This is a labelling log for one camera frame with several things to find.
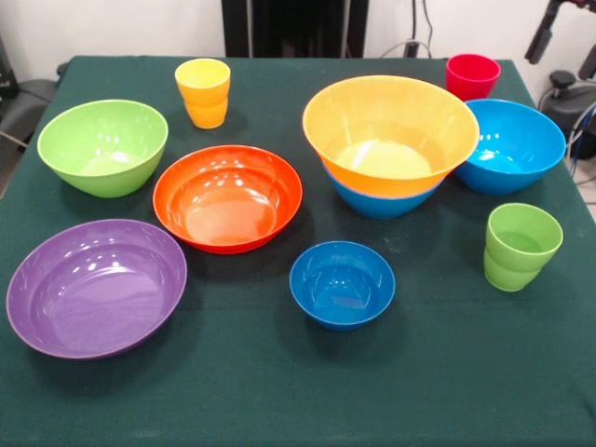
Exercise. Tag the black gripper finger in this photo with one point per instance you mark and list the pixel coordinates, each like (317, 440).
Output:
(589, 63)
(542, 35)

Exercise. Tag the green bowl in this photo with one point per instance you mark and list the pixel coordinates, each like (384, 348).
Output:
(102, 139)

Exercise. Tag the dark green tablecloth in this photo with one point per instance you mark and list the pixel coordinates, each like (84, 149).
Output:
(279, 396)

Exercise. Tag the light blue bowl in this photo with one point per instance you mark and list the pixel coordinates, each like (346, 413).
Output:
(386, 205)
(517, 139)

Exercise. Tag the green cup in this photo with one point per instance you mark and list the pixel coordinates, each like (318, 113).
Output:
(517, 265)

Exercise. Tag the orange-red shallow bowl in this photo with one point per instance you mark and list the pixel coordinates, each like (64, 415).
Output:
(228, 205)

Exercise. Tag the large yellow-orange bowl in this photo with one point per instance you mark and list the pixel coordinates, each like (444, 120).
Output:
(391, 116)

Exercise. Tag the grey office chair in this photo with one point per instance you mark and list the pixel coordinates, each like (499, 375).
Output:
(28, 102)

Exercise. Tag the red cup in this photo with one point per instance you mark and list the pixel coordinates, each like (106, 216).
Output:
(470, 77)

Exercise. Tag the small dark blue bowl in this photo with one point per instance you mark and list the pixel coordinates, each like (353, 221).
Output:
(342, 284)

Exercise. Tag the purple bowl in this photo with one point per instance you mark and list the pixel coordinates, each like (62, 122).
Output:
(93, 293)

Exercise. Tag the yellow cup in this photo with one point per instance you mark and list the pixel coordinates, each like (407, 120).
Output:
(202, 107)

